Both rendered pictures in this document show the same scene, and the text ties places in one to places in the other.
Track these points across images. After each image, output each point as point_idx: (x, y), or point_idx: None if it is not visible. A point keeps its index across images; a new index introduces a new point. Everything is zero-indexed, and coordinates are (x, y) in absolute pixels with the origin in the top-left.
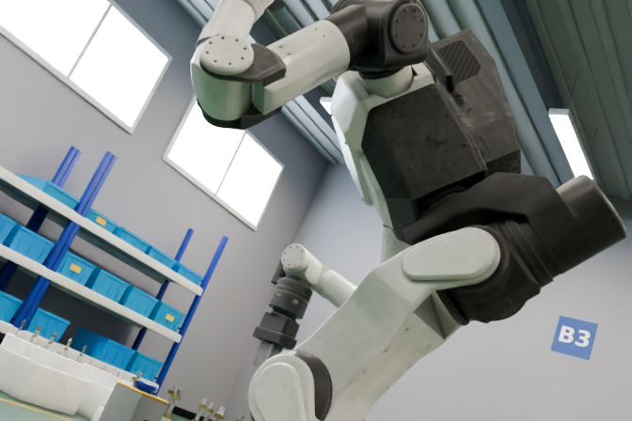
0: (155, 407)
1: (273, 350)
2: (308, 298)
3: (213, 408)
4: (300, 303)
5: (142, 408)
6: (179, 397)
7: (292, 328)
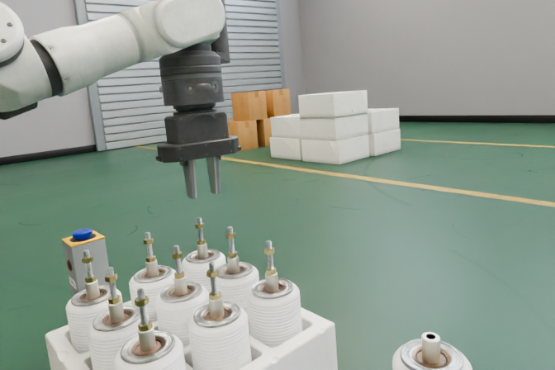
0: (68, 249)
1: (183, 168)
2: (164, 73)
3: (173, 252)
4: (162, 87)
5: (64, 250)
6: (144, 241)
7: (168, 130)
